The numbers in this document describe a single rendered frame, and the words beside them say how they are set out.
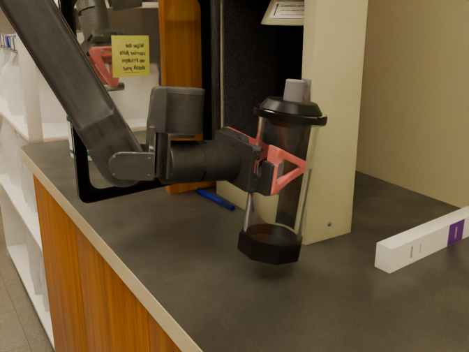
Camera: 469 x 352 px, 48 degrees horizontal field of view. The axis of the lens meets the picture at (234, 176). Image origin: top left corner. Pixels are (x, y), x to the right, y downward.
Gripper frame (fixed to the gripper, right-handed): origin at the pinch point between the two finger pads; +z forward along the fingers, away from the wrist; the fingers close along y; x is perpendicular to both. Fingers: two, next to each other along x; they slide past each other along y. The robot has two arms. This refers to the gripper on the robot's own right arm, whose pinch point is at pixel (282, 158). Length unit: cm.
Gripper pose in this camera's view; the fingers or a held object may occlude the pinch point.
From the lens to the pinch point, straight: 79.0
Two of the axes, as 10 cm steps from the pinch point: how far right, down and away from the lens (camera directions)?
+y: -5.2, -2.9, 8.0
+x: -1.2, 9.5, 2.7
